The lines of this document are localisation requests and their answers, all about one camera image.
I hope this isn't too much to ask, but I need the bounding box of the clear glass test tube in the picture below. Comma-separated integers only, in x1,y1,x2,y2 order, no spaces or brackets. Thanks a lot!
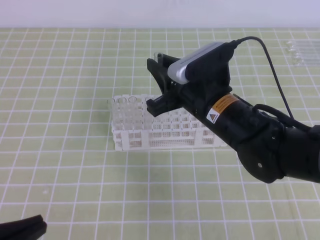
153,52,163,63

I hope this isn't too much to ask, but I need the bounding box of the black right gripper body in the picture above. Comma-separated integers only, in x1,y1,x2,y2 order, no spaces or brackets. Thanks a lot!
145,56,235,126

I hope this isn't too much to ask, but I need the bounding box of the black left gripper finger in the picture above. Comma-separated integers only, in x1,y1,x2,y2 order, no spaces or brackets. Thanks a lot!
0,214,47,240

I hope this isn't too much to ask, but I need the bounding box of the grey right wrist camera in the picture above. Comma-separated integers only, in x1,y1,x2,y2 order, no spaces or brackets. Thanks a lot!
167,41,236,86

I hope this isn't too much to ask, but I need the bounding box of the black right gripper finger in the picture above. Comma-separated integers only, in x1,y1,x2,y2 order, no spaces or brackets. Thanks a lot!
146,58,172,95
157,54,180,80

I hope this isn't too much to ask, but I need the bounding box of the white plastic test tube rack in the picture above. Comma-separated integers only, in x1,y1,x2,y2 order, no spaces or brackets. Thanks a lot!
107,94,226,151

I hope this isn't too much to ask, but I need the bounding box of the green grid tablecloth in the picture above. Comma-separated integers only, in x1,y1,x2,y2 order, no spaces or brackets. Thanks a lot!
0,28,320,240

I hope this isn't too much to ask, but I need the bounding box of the black camera cable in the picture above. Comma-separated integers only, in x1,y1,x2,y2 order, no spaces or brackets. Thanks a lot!
232,36,296,120

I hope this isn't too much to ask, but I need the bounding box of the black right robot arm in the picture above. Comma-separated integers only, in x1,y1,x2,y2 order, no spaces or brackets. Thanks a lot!
146,54,320,184

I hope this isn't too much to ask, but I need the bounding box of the glass test tube on cloth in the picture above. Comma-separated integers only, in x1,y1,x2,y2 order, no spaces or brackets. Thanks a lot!
286,40,320,48
291,55,320,63
293,59,320,67
288,45,320,52
288,48,320,56

